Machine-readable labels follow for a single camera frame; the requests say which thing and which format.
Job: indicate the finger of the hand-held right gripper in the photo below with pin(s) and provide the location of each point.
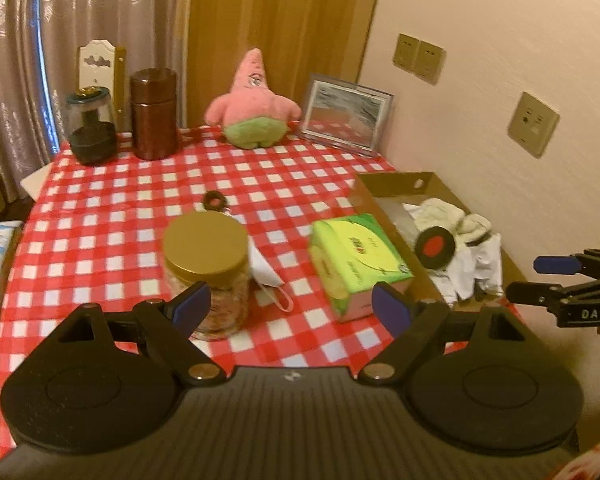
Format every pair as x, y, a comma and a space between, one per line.
555, 264
530, 292

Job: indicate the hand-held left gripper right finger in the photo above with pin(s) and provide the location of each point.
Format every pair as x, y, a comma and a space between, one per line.
391, 306

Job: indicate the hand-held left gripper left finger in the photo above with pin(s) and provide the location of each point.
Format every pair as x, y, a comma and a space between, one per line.
192, 306

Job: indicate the white sock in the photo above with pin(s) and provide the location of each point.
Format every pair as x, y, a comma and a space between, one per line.
469, 275

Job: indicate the black red round pad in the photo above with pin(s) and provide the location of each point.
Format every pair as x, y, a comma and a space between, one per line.
435, 247

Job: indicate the white face mask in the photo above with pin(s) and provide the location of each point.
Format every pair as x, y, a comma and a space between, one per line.
263, 271

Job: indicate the cream knit gloves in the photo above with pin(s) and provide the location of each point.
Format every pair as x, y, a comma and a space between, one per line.
445, 215

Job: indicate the brown cardboard box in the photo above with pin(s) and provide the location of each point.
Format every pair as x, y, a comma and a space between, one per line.
395, 185

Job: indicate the green tissue box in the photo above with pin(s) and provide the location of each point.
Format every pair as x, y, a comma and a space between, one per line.
360, 255

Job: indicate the plastic jar with gold lid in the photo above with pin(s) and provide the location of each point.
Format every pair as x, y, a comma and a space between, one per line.
204, 246

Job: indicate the red white checkered tablecloth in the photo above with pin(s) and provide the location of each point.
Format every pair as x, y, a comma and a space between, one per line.
129, 195

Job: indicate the brown cylindrical canister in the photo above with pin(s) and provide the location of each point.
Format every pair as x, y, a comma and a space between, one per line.
154, 115

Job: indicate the white board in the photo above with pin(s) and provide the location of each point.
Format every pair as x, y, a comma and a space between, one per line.
37, 182

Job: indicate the glass jar with black base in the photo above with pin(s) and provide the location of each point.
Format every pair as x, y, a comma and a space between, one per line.
90, 130

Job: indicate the pink starfish plush toy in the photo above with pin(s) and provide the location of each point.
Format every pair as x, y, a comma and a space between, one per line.
252, 105

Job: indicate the silver patterned curtain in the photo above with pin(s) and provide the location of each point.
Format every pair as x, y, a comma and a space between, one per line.
24, 60

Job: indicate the brown curtain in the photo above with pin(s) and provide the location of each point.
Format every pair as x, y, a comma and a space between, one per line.
280, 20

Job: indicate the gold wall socket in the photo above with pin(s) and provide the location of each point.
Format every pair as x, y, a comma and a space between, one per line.
532, 125

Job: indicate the silver picture frame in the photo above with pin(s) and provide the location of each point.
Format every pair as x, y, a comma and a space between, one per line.
345, 112

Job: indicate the gold wall switch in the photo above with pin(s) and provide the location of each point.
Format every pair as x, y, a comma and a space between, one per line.
406, 52
428, 62

